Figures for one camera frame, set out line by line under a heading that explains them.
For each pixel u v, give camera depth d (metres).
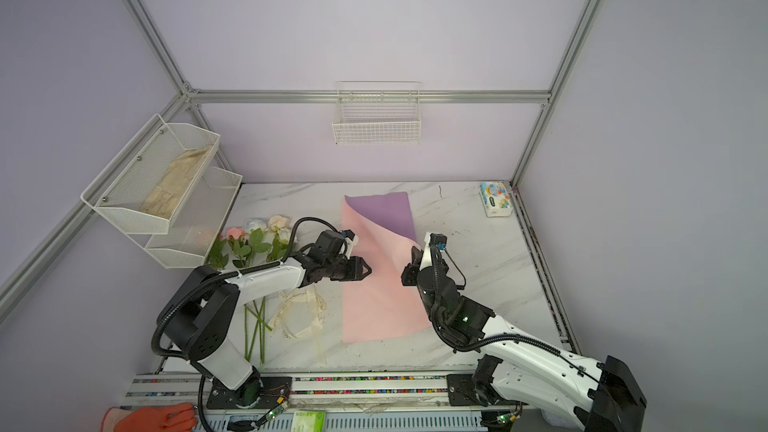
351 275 0.80
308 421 0.68
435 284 0.54
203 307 0.46
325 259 0.72
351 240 0.86
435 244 0.62
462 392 0.73
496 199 1.08
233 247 0.98
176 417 0.70
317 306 0.88
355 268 0.80
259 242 1.01
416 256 0.73
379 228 0.84
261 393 0.72
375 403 0.73
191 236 0.91
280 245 1.00
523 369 0.48
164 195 0.76
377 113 0.95
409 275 0.66
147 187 0.78
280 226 1.04
